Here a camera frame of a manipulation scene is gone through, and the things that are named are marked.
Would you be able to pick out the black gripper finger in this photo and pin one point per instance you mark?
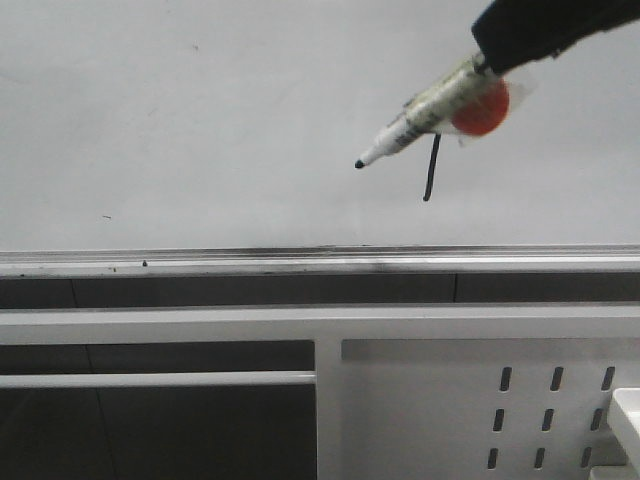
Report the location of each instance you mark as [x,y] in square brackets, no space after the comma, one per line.
[511,33]

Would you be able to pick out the white whiteboard marker with magnet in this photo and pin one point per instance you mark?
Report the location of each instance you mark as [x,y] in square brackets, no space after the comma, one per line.
[469,102]

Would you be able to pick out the white whiteboard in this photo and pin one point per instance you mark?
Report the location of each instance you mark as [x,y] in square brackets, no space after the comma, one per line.
[221,124]

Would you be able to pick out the white plastic bin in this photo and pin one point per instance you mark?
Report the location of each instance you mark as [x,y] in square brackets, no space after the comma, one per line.
[623,420]

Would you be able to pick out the aluminium whiteboard tray rail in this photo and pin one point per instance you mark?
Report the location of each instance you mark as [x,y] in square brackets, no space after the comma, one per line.
[324,260]

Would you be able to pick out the white metal perforated frame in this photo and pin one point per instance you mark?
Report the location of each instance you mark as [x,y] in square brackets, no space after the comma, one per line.
[453,392]

